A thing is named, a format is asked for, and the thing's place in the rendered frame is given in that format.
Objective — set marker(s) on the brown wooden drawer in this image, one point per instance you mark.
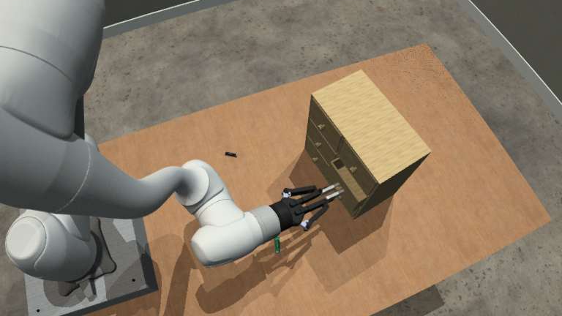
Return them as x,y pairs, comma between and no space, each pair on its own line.
340,198
325,126
340,174
357,168
320,143
317,157

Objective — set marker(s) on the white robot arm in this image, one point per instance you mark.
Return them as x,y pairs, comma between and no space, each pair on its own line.
48,56

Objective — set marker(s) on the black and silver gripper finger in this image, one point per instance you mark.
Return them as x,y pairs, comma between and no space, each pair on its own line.
314,193
324,203

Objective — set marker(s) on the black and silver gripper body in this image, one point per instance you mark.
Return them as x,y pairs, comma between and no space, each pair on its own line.
285,215

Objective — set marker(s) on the tall wooden chest of drawers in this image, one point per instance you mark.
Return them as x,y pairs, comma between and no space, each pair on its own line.
383,140

